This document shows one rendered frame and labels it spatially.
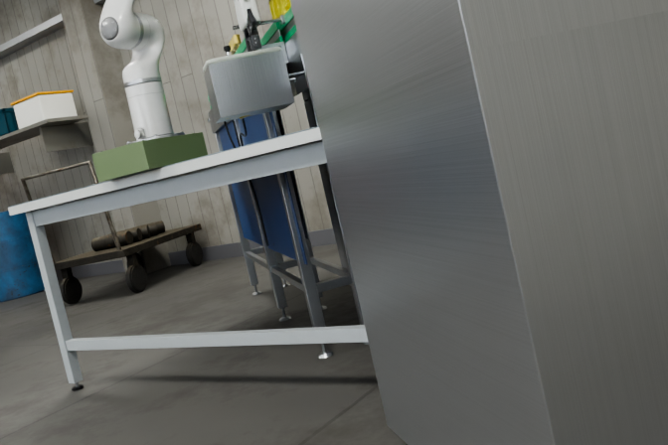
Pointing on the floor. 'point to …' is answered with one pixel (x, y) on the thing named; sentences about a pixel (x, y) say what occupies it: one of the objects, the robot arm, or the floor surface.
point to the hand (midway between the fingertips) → (253, 45)
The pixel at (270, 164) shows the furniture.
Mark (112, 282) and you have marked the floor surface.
